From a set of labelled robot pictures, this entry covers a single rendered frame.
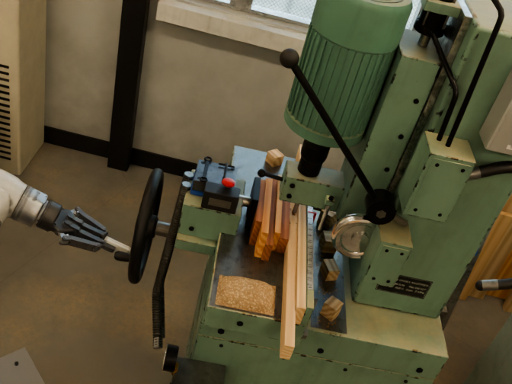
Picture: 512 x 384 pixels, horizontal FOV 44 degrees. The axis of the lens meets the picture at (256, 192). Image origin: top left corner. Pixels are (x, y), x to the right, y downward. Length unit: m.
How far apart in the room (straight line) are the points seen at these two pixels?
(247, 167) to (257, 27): 1.03
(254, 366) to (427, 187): 0.63
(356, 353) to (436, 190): 0.47
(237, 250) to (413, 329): 0.46
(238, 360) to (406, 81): 0.76
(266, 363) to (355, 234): 0.40
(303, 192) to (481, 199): 0.38
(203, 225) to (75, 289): 1.13
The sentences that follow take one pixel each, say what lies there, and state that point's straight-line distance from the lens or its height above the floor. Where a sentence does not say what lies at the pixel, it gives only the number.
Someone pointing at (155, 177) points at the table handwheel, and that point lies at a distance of 1.52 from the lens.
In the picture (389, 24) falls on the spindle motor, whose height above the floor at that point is 1.47.
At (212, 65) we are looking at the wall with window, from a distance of 2.79.
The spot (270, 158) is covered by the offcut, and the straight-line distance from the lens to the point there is 1.73.
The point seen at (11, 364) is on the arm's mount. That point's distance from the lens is 1.44.
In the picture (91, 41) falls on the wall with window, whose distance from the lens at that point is 2.89.
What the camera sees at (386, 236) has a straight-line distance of 1.34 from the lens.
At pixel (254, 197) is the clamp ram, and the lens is 1.46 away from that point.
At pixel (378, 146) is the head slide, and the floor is 1.22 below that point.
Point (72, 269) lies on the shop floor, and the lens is 2.60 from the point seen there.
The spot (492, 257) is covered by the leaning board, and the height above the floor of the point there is 0.23.
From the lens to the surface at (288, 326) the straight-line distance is 1.28.
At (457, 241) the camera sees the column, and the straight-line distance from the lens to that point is 1.47.
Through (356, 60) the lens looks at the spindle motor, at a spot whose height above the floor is 1.39.
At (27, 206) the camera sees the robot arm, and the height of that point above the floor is 0.81.
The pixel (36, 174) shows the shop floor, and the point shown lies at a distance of 3.03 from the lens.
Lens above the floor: 1.88
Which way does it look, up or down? 37 degrees down
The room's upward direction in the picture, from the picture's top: 16 degrees clockwise
